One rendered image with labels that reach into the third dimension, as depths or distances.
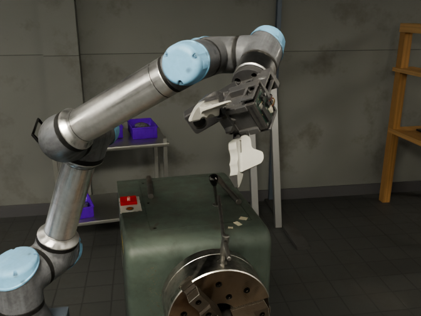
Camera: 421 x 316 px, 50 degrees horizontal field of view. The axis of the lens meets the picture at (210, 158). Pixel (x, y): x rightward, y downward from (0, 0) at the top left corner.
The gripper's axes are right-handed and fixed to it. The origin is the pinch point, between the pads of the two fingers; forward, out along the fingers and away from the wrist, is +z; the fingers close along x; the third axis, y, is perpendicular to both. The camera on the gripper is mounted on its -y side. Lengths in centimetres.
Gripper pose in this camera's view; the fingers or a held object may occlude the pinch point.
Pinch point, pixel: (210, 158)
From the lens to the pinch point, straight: 71.6
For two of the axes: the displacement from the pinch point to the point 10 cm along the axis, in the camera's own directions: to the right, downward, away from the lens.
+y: 8.2, -1.7, -5.5
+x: 4.9, 7.0, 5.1
